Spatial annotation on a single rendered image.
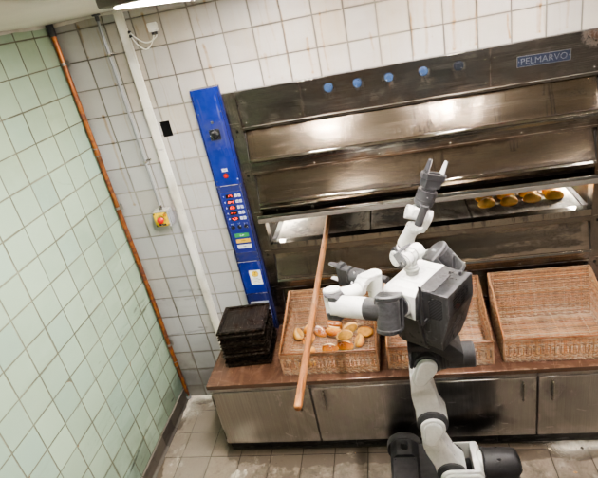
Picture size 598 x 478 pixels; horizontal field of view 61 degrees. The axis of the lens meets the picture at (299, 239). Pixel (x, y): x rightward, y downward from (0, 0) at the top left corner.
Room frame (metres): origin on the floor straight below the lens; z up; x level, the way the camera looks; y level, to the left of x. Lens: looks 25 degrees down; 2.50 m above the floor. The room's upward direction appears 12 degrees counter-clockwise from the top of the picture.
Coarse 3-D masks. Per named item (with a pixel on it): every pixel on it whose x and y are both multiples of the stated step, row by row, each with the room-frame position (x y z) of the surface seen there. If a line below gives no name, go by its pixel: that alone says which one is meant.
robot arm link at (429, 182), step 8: (424, 176) 2.03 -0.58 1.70; (432, 176) 2.02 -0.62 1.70; (440, 176) 2.03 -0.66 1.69; (424, 184) 2.03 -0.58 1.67; (432, 184) 2.03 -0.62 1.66; (440, 184) 2.04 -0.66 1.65; (424, 192) 2.02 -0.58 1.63; (432, 192) 2.03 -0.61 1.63; (424, 200) 2.02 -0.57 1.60; (432, 200) 2.02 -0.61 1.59
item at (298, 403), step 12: (324, 228) 2.81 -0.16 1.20; (324, 240) 2.63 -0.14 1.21; (324, 252) 2.49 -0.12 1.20; (312, 300) 2.04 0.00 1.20; (312, 312) 1.93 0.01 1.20; (312, 324) 1.85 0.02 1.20; (312, 336) 1.78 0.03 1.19; (300, 372) 1.56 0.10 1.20; (300, 384) 1.49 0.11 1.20; (300, 396) 1.42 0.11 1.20; (300, 408) 1.38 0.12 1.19
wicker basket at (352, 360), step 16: (320, 288) 2.70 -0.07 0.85; (288, 304) 2.65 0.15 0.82; (304, 304) 2.70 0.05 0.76; (288, 320) 2.59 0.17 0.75; (304, 320) 2.68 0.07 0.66; (320, 320) 2.65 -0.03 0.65; (352, 320) 2.60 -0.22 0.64; (368, 320) 2.57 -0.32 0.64; (288, 336) 2.51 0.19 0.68; (304, 336) 2.61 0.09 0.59; (352, 336) 2.51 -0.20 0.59; (288, 352) 2.45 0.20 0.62; (320, 352) 2.24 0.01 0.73; (336, 352) 2.22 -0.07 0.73; (352, 352) 2.20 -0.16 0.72; (368, 352) 2.17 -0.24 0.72; (288, 368) 2.29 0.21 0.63; (320, 368) 2.25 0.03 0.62; (336, 368) 2.22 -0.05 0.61; (352, 368) 2.20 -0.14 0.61; (368, 368) 2.18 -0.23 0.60
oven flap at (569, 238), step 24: (432, 240) 2.60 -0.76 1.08; (456, 240) 2.56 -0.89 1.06; (480, 240) 2.53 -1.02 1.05; (504, 240) 2.50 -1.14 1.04; (528, 240) 2.46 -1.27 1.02; (552, 240) 2.43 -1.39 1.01; (576, 240) 2.40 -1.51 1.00; (288, 264) 2.77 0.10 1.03; (312, 264) 2.73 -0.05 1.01; (360, 264) 2.66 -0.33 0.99; (384, 264) 2.62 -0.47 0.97
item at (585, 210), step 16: (560, 208) 2.47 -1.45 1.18; (576, 208) 2.43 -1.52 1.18; (432, 224) 2.60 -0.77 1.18; (448, 224) 2.56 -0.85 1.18; (464, 224) 2.53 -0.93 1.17; (480, 224) 2.51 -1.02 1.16; (496, 224) 2.49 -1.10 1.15; (272, 240) 2.83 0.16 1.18; (288, 240) 2.79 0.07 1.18; (304, 240) 2.74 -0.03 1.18; (320, 240) 2.72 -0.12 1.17; (336, 240) 2.70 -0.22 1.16; (352, 240) 2.67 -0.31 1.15
